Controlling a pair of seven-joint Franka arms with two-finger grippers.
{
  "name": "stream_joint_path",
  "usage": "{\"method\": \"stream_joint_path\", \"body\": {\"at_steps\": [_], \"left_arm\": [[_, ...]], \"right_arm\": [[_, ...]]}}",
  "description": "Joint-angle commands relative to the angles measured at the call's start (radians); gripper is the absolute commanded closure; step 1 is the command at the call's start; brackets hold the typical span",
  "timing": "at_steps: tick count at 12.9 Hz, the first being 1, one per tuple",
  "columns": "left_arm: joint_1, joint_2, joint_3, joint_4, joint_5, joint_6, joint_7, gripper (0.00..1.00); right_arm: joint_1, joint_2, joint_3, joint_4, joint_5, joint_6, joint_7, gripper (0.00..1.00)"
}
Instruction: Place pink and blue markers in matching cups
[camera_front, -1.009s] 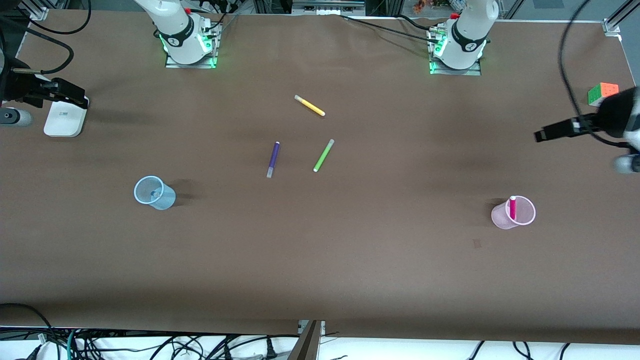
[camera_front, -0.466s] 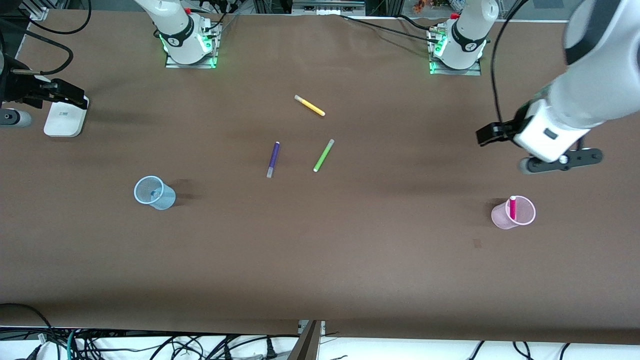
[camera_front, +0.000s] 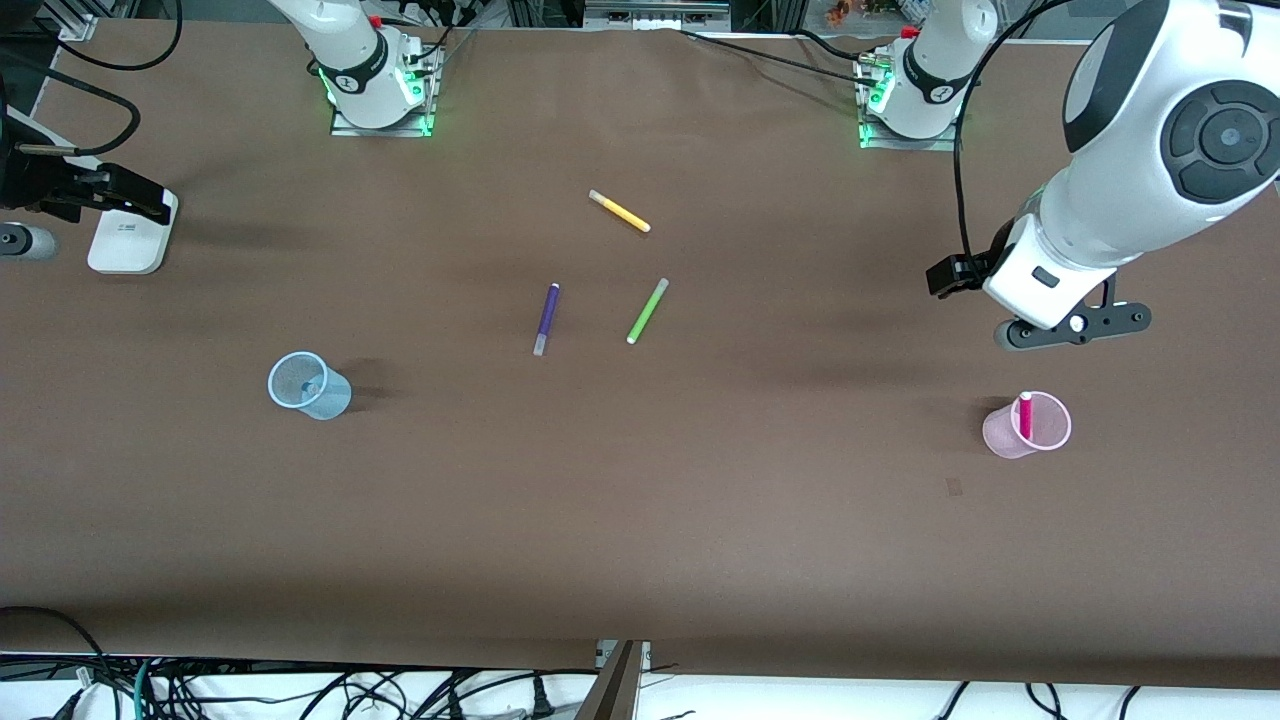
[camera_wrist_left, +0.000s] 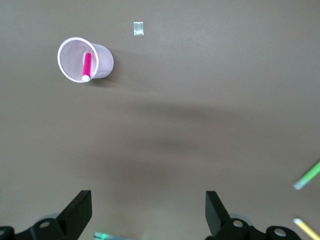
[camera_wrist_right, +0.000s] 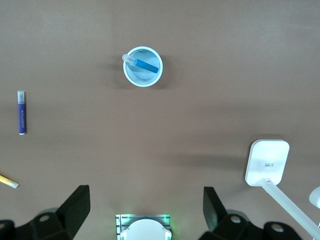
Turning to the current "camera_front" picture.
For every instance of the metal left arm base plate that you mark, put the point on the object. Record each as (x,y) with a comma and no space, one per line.
(945,143)

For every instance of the aluminium corner profile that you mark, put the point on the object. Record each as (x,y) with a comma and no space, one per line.
(72,22)

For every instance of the aluminium frame rail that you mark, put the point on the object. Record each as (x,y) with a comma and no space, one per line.
(655,12)

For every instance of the light pink plastic cup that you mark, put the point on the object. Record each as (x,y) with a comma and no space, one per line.
(1000,438)

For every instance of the light blue plastic cup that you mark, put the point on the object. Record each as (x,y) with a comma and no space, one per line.
(325,405)

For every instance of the green marker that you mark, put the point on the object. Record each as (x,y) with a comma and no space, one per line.
(647,312)

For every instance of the pink marker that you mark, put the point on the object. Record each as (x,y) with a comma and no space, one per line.
(1026,415)

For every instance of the purple marker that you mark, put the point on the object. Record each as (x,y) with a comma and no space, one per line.
(547,315)

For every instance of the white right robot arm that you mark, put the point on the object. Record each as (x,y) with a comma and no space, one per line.
(350,60)

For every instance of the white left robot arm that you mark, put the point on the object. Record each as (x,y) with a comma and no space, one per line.
(1150,200)

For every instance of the white stand with base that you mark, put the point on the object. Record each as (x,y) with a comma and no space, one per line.
(125,250)

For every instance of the yellow marker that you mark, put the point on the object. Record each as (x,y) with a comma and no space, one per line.
(622,212)

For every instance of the orange background object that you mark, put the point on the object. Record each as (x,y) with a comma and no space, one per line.
(838,12)

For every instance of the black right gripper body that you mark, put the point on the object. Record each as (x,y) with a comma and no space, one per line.
(28,180)

